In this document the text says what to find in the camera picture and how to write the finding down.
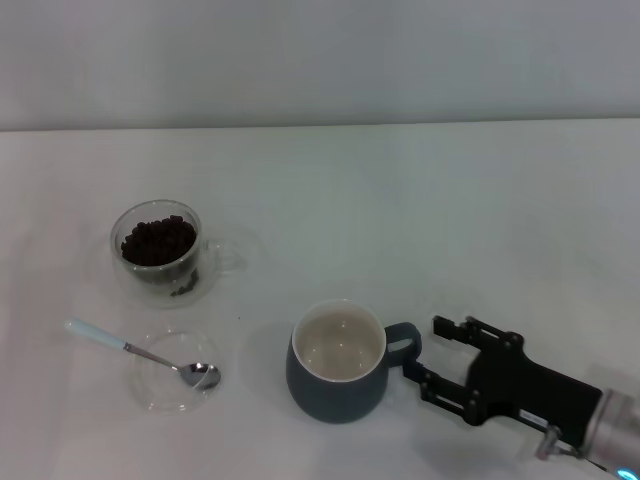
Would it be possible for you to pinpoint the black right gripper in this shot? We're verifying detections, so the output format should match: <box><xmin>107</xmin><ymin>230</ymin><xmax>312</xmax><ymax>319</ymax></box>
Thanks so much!
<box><xmin>402</xmin><ymin>314</ymin><xmax>604</xmax><ymax>445</ymax></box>

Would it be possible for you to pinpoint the dark grey ceramic mug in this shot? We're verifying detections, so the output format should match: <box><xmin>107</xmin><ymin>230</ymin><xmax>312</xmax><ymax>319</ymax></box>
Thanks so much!
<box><xmin>285</xmin><ymin>298</ymin><xmax>423</xmax><ymax>424</ymax></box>

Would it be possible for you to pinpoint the blue-handled metal spoon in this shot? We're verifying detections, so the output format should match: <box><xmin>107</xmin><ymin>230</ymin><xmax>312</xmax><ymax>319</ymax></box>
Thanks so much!
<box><xmin>64</xmin><ymin>317</ymin><xmax>222</xmax><ymax>390</ymax></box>

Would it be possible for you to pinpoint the double-walled glass cup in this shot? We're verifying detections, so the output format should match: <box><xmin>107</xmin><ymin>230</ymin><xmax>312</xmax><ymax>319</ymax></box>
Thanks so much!
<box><xmin>109</xmin><ymin>198</ymin><xmax>249</xmax><ymax>310</ymax></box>

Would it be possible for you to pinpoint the dark coffee beans pile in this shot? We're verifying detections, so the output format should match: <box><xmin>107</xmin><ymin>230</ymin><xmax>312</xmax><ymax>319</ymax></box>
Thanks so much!
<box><xmin>119</xmin><ymin>213</ymin><xmax>202</xmax><ymax>300</ymax></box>

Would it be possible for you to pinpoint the clear glass saucer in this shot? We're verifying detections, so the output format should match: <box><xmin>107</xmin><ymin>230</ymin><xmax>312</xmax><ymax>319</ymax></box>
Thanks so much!
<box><xmin>130</xmin><ymin>327</ymin><xmax>224</xmax><ymax>415</ymax></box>

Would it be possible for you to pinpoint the thin grey cable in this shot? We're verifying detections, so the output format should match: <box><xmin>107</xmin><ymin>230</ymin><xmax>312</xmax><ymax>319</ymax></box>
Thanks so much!
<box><xmin>534</xmin><ymin>423</ymin><xmax>589</xmax><ymax>462</ymax></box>

